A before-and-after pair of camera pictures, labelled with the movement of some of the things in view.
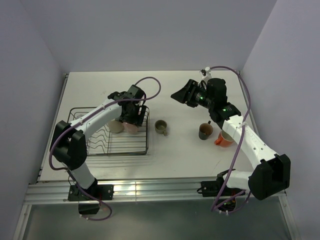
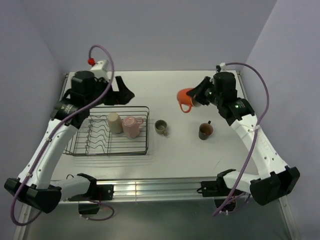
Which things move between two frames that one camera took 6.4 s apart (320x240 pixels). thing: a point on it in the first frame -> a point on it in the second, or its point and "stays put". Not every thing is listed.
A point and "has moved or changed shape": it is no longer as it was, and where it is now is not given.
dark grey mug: [205, 130] stays put
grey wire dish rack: [102, 142] stays put
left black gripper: [137, 119] -> [124, 95]
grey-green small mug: [160, 126] stays put
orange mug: [224, 140] has moved or changed shape
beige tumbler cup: [115, 126] stays put
